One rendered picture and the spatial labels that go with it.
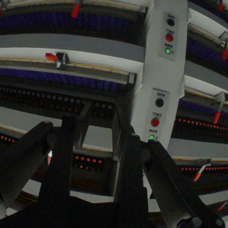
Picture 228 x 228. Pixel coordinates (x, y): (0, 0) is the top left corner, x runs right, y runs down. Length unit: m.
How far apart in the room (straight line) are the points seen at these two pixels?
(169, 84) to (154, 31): 0.12
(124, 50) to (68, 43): 0.12
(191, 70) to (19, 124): 0.43
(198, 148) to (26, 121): 0.44
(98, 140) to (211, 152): 0.31
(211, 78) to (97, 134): 0.32
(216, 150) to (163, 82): 0.27
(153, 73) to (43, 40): 0.26
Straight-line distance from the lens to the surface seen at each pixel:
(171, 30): 0.36
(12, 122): 0.39
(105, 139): 0.32
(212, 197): 0.61
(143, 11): 0.41
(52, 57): 0.28
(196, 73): 0.38
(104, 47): 0.32
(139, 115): 0.31
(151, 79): 0.31
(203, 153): 0.43
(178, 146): 0.38
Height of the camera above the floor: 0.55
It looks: 8 degrees up
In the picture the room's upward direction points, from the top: 169 degrees counter-clockwise
